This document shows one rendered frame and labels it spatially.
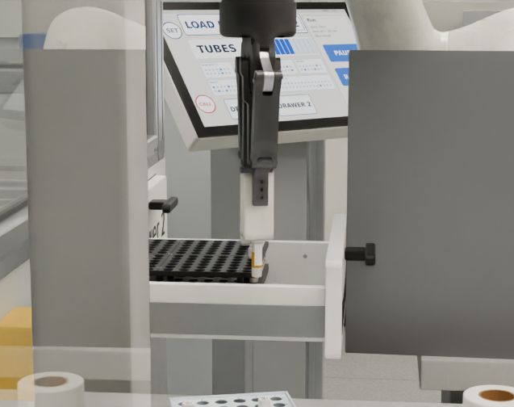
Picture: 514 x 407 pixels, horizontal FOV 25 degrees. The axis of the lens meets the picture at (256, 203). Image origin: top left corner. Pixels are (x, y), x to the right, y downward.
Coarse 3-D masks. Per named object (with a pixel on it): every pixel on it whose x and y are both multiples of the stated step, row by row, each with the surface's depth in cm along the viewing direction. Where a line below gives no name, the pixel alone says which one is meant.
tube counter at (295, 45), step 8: (240, 40) 228; (280, 40) 233; (288, 40) 234; (296, 40) 236; (304, 40) 237; (312, 40) 238; (280, 48) 232; (288, 48) 233; (296, 48) 234; (304, 48) 235; (312, 48) 237
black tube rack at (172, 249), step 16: (160, 240) 150; (176, 240) 149; (192, 240) 149; (208, 240) 149; (160, 256) 141; (176, 256) 140; (192, 256) 140; (208, 256) 140; (224, 256) 140; (240, 256) 140; (160, 272) 132; (176, 272) 132; (192, 272) 132; (208, 272) 132; (224, 272) 132
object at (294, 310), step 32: (288, 256) 151; (320, 256) 151; (160, 288) 129; (192, 288) 128; (224, 288) 128; (256, 288) 128; (288, 288) 127; (320, 288) 127; (160, 320) 129; (192, 320) 129; (224, 320) 128; (256, 320) 128; (288, 320) 128; (320, 320) 127
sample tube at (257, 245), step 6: (252, 246) 118; (258, 246) 117; (252, 252) 118; (258, 252) 118; (252, 258) 118; (258, 258) 118; (252, 264) 118; (258, 264) 118; (252, 270) 118; (258, 270) 118; (258, 276) 118
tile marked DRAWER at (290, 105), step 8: (280, 96) 224; (288, 96) 225; (296, 96) 227; (304, 96) 228; (280, 104) 223; (288, 104) 224; (296, 104) 225; (304, 104) 226; (312, 104) 227; (280, 112) 222; (288, 112) 223; (296, 112) 224; (304, 112) 225; (312, 112) 226
